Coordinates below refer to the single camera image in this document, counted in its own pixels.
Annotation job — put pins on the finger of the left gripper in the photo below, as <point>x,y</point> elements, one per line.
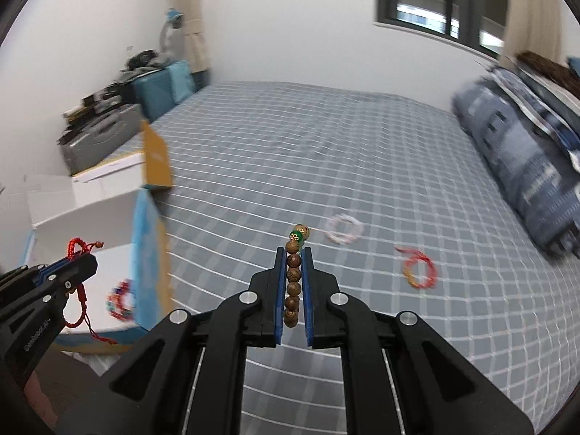
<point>53,286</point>
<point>65,269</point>

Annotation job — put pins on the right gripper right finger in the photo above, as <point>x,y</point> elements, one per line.
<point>399,375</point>

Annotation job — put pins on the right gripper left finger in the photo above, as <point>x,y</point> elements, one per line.
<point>186,375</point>

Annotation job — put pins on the person's left hand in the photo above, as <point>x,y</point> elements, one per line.
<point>39,402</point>

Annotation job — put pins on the white box with blue outside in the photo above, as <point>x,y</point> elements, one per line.
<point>130,292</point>

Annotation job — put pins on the white box with orange outside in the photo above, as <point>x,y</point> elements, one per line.
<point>146,168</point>

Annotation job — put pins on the grey checked bed sheet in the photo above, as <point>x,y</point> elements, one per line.
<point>402,211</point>

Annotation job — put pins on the teal suitcase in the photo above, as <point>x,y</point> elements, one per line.
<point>160,91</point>

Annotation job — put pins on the blue patterned pillow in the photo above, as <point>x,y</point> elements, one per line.
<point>534,176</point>

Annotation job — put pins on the blue desk lamp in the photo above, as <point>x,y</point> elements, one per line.
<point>171,40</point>

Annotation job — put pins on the beige curtain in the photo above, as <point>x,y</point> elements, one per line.
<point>195,46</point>

